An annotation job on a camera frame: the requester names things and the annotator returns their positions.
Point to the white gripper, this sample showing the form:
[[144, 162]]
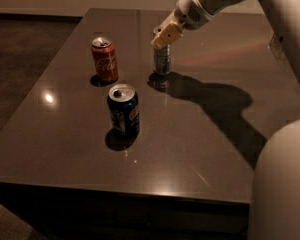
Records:
[[191, 13]]

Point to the silver redbull can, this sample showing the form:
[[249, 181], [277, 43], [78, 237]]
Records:
[[162, 59]]

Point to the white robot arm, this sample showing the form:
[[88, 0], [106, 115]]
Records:
[[275, 198]]

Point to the red coke can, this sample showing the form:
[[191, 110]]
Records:
[[104, 55]]

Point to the blue pepsi can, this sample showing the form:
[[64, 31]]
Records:
[[124, 111]]

